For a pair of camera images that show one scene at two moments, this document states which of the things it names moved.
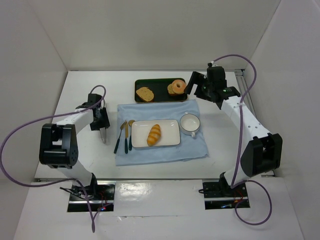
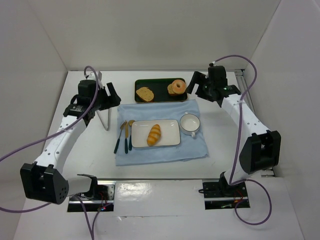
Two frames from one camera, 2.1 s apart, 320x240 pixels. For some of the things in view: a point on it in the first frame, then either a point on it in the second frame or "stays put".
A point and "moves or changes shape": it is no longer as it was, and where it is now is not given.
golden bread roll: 154,135 stays put
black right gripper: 197,84 stays put
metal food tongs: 105,133 moves or changes shape
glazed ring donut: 180,90 stays put
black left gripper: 100,125 → 107,97
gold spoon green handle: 130,123 stays put
